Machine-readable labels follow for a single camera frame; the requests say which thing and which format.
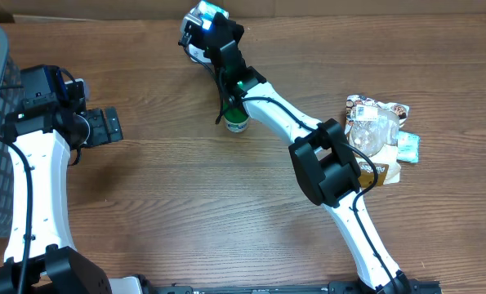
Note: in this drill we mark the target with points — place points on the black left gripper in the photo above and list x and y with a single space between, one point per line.
96 116

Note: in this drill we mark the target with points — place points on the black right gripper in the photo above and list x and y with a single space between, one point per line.
238 29

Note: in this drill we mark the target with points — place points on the green lidded jar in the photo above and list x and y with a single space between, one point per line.
235 118

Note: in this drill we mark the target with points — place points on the brown white snack pouch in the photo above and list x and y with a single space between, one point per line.
373 127

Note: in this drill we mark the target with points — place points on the teal white tissue pack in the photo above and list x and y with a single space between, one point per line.
408 147

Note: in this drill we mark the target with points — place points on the teal white small packet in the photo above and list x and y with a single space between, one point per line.
207 10

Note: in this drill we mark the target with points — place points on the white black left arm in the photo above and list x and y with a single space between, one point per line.
41 256

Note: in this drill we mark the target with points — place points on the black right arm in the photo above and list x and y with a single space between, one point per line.
325 164

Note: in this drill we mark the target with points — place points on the white barcode scanner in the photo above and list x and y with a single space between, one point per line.
197 55

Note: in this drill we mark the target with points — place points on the brown cardboard backboard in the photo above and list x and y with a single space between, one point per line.
175 9

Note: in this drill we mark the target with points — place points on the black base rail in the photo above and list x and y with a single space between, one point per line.
331 288

